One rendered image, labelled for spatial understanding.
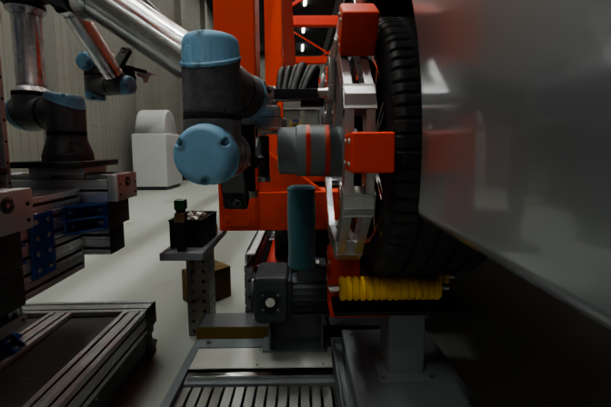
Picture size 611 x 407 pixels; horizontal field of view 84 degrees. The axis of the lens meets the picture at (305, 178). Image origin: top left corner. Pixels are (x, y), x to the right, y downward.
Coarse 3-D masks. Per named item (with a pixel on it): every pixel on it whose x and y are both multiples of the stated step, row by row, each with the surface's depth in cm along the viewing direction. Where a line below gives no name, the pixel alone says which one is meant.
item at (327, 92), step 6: (330, 66) 89; (330, 72) 89; (330, 78) 89; (264, 84) 73; (330, 84) 86; (270, 90) 83; (318, 90) 87; (324, 90) 87; (330, 90) 87; (324, 96) 88; (330, 96) 87
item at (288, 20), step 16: (288, 0) 491; (288, 16) 553; (304, 16) 659; (320, 16) 659; (336, 16) 660; (288, 32) 628; (288, 48) 732; (320, 48) 1252; (288, 64) 868; (320, 64) 974
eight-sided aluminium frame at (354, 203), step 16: (336, 48) 78; (368, 64) 71; (368, 80) 67; (352, 96) 65; (368, 96) 65; (352, 112) 65; (368, 112) 65; (352, 128) 65; (368, 128) 65; (336, 176) 116; (352, 176) 66; (368, 176) 66; (352, 192) 67; (368, 192) 67; (352, 208) 67; (368, 208) 67; (336, 224) 104; (368, 224) 72; (336, 240) 82; (352, 240) 84; (336, 256) 83; (352, 256) 83
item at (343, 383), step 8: (336, 344) 123; (336, 352) 118; (336, 360) 114; (344, 360) 114; (336, 368) 106; (344, 368) 110; (336, 376) 104; (344, 376) 106; (336, 384) 104; (344, 384) 102; (336, 392) 105; (344, 392) 99; (344, 400) 96; (352, 400) 96
